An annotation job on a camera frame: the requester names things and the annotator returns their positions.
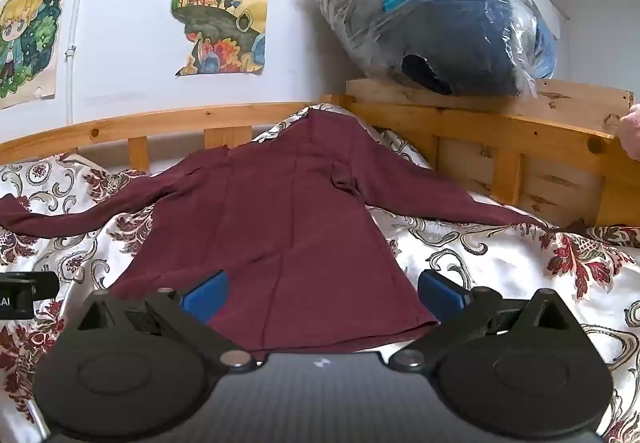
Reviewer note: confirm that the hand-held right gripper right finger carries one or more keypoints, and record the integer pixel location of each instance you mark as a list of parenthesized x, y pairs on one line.
[(441, 293)]

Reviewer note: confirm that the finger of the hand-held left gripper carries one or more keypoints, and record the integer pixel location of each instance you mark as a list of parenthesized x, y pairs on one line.
[(30, 284)]

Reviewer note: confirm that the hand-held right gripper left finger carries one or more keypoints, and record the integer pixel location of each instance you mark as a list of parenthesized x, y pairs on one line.
[(206, 297)]

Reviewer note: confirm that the maroon long-sleeved shirt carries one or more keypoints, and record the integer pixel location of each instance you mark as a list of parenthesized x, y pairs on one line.
[(300, 223)]

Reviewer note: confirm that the floral white bedsheet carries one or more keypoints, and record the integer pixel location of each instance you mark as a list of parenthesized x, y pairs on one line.
[(500, 263)]

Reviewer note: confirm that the pink fuzzy cloth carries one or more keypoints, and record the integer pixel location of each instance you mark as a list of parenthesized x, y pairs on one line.
[(632, 130)]

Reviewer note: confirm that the wooden bed frame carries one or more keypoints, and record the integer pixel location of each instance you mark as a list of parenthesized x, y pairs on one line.
[(480, 123)]

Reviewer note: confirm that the blond cartoon figure wall poster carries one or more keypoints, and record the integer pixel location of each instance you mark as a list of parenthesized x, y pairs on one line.
[(27, 38)]

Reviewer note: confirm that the white wall pipe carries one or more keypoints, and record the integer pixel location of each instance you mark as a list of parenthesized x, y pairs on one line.
[(76, 38)]

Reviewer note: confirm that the landscape wall poster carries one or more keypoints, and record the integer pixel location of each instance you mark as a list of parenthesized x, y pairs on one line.
[(220, 13)]

